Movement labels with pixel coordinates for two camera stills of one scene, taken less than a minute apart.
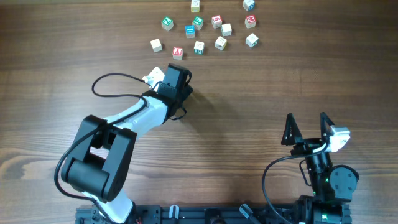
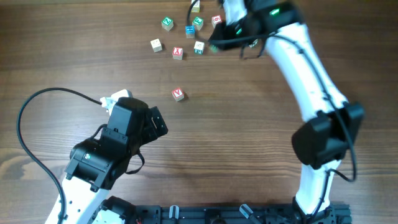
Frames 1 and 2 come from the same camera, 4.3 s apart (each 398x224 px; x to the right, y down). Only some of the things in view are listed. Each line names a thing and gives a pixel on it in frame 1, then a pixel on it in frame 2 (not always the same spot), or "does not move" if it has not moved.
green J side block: [198, 48] does not move
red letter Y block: [177, 53] does not move
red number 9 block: [216, 21] does not move
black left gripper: [187, 92] to [158, 122]
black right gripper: [311, 146] to [219, 38]
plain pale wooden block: [157, 45] does not move
